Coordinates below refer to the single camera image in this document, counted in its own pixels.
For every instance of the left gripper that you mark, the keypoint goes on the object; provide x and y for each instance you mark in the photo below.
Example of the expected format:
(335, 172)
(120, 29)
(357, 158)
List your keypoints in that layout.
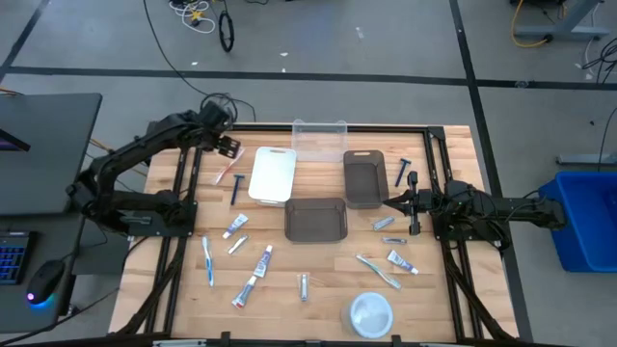
(229, 147)

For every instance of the monitor on black desk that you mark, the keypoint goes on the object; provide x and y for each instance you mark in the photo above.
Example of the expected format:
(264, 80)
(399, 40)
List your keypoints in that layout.
(13, 141)

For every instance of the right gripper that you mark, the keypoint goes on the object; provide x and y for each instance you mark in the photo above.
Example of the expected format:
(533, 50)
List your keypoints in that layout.
(413, 221)

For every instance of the red toothbrush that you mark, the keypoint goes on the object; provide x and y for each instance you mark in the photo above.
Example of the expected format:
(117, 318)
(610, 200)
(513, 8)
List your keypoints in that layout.
(226, 168)

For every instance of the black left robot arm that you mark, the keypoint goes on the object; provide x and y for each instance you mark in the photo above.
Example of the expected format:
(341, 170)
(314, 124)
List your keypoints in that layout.
(140, 144)

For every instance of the black desk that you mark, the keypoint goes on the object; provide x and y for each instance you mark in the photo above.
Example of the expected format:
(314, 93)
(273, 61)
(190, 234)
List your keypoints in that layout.
(48, 159)

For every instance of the backlit black keyboard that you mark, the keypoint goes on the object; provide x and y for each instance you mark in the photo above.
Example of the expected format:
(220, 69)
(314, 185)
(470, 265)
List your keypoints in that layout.
(13, 258)

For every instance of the wood desk grey legs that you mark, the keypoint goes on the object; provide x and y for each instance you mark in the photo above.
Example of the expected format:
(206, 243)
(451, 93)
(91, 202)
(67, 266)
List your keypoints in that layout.
(559, 31)

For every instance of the clear plastic bin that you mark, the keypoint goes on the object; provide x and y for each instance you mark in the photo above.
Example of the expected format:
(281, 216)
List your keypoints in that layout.
(318, 144)

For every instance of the white plastic bin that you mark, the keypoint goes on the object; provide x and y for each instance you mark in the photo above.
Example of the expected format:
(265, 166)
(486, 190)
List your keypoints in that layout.
(272, 176)

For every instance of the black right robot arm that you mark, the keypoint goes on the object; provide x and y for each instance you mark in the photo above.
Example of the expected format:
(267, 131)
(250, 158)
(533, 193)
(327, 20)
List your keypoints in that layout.
(506, 207)

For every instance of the black lit computer mouse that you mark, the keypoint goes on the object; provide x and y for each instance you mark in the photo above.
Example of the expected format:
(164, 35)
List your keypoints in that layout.
(45, 279)

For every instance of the green toothbrush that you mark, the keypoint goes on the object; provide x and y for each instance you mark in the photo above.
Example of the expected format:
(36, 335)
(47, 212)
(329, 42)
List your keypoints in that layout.
(378, 271)

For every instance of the blue toothbrush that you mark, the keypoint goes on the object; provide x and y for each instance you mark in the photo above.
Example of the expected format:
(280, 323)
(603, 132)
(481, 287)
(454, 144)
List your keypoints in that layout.
(208, 262)

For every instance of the blue plastic tote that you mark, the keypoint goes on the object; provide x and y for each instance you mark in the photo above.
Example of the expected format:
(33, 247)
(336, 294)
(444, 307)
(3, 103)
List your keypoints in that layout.
(590, 226)

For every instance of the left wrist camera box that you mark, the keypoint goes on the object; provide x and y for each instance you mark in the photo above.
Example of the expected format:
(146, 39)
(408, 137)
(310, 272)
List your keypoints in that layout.
(214, 115)

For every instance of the smoky grey translucent bin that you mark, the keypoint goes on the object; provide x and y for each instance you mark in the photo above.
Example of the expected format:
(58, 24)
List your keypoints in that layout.
(315, 219)
(365, 180)

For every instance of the toothpaste tube red cap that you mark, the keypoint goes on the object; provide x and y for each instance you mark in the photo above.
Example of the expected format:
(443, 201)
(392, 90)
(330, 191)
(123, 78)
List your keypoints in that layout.
(244, 291)

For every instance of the dark blue razor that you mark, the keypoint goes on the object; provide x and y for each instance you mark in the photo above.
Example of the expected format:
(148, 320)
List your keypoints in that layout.
(401, 173)
(236, 190)

